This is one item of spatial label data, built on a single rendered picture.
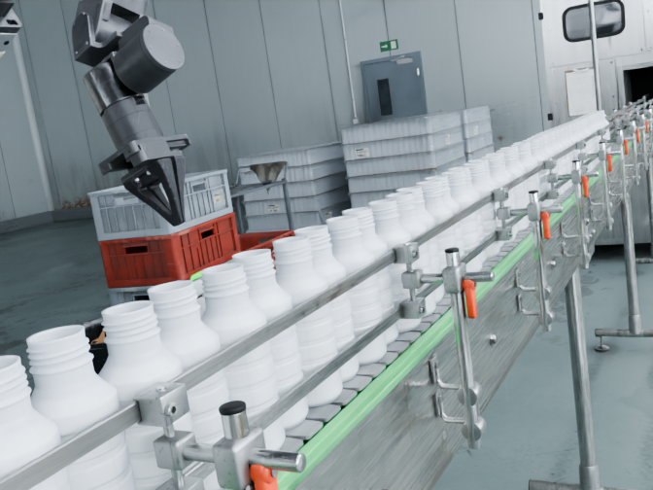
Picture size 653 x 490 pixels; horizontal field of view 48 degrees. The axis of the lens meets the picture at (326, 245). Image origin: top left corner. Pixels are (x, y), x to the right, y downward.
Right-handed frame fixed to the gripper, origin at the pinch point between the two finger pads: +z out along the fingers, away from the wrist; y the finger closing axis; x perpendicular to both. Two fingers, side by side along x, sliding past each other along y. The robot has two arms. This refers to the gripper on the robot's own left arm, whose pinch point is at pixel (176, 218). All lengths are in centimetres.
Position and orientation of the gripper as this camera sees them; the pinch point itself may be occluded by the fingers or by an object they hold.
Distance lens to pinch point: 89.9
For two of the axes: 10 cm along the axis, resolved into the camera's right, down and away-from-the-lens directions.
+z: 4.4, 9.0, -0.1
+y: 4.5, -2.1, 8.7
